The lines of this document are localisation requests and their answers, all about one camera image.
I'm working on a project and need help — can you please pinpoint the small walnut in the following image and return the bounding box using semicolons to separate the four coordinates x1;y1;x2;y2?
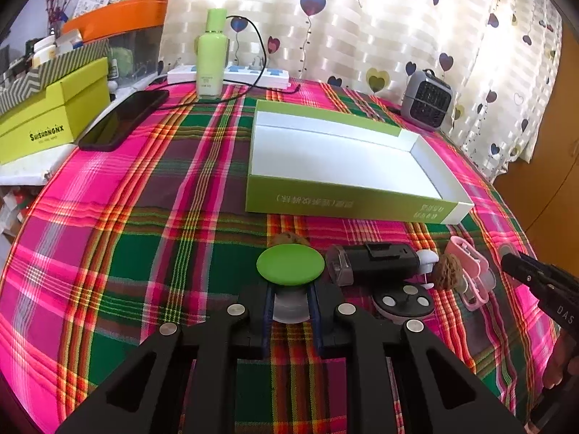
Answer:
432;254;463;290

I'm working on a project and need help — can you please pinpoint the plaid tablecloth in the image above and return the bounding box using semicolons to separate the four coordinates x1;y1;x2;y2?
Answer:
1;82;558;433

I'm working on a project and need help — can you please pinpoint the yellow-green shoe box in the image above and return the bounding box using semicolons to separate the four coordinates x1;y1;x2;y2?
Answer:
0;58;110;163

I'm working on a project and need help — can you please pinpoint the black smartphone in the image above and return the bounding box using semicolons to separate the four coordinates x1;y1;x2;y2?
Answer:
77;89;169;152

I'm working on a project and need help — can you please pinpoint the heart pattern curtain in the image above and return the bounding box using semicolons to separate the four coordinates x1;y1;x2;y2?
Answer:
160;0;562;178

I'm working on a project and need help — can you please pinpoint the orange storage bin lid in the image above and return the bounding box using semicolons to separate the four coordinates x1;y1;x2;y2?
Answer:
62;0;168;42

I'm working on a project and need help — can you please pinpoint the pink plastic clip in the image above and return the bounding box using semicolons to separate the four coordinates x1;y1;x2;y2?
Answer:
444;236;496;311

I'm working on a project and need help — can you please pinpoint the white power strip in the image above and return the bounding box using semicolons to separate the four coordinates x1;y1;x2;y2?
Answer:
167;65;291;90

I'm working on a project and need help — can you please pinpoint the green lotion bottle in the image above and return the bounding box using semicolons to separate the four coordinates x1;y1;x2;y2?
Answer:
196;9;229;100

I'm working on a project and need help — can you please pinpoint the black rectangular device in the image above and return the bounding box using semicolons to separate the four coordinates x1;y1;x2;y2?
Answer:
326;242;420;288

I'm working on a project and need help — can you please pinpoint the black charging cable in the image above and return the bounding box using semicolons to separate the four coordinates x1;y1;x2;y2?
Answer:
153;14;301;110

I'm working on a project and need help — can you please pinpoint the green and white shallow box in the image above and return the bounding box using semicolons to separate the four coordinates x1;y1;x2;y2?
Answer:
245;100;474;224

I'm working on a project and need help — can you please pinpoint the white round cap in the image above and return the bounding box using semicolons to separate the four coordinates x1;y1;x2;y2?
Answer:
416;249;440;290

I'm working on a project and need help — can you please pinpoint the large walnut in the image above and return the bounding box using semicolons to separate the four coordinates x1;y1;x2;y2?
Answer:
269;231;310;247

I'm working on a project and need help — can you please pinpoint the small grey fan heater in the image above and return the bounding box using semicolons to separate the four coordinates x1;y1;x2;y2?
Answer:
400;69;453;130

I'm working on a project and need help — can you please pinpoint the green mushroom-shaped knob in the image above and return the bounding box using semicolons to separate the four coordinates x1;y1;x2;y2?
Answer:
256;243;325;324

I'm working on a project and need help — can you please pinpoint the striped grey box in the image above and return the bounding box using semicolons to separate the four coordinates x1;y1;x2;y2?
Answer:
0;39;109;115

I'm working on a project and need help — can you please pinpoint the person's hand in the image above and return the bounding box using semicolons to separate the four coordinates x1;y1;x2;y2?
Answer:
543;329;578;389

